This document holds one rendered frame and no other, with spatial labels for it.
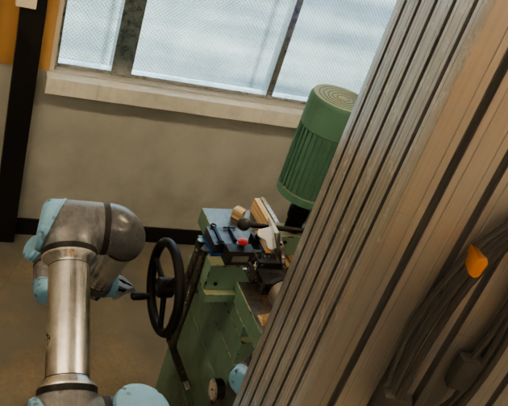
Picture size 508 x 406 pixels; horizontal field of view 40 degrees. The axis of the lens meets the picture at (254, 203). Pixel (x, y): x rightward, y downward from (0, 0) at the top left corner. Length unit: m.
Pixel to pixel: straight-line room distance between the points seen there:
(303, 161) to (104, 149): 1.56
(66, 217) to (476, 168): 1.00
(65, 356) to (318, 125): 0.86
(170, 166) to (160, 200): 0.20
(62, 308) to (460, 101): 1.00
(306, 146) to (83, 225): 0.65
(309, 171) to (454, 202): 1.19
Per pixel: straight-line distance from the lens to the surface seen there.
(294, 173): 1.88
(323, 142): 1.81
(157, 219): 3.51
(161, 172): 3.35
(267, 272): 1.71
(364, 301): 0.73
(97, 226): 1.50
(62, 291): 1.45
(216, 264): 1.92
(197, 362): 2.27
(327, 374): 0.80
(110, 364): 2.91
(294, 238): 2.02
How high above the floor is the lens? 2.09
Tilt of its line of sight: 30 degrees down
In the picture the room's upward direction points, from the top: 19 degrees clockwise
